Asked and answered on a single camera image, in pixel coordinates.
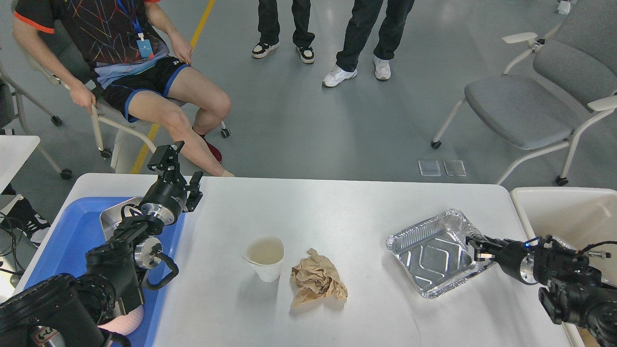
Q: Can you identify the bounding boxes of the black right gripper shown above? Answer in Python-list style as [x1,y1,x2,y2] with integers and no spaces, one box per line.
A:
[465,235,538,285]

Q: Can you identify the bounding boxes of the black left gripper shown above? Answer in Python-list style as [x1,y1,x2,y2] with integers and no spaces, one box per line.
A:
[139,141,203,226]

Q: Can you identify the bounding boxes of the aluminium foil tray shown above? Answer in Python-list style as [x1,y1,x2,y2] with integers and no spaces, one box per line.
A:
[385,209,494,299]

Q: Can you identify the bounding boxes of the stainless steel rectangular tray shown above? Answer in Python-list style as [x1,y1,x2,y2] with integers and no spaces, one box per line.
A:
[100,196,142,240]

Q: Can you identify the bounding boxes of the white paper cup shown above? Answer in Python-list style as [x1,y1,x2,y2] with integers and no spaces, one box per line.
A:
[242,235,285,282]

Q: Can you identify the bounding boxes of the brown paper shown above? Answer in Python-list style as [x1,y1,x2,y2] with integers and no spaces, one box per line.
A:
[290,248,348,308]

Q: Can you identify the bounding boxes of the pink ribbed mug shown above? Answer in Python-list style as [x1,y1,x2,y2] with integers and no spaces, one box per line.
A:
[98,305,145,335]

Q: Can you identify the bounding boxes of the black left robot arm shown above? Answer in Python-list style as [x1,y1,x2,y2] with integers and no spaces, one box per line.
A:
[0,141,203,347]

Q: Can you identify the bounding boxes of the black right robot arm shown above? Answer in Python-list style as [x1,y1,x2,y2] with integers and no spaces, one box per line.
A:
[465,235,617,347]

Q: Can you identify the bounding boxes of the clear floor plate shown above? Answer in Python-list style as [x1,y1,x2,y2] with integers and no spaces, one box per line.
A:
[418,160,442,176]
[443,160,467,176]

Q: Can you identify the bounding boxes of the white plastic bin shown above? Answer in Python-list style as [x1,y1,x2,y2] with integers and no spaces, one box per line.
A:
[509,187,617,347]

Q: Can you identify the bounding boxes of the seated person in shorts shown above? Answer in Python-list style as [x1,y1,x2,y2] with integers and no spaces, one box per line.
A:
[13,0,231,176]

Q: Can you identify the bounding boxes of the standing person black white shoes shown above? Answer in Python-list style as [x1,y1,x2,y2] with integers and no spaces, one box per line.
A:
[251,0,316,65]

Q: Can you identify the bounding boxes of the white side table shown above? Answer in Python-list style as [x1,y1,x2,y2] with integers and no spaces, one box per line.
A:
[0,135,40,191]

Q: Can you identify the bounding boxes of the grey office chair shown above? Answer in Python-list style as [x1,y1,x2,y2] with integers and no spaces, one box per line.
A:
[430,0,617,186]

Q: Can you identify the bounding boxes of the grey chair far left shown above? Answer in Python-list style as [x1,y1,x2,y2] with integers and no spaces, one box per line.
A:
[0,60,74,180]

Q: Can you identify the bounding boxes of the standing person white sneakers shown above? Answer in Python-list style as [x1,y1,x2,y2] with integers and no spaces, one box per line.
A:
[322,0,414,88]

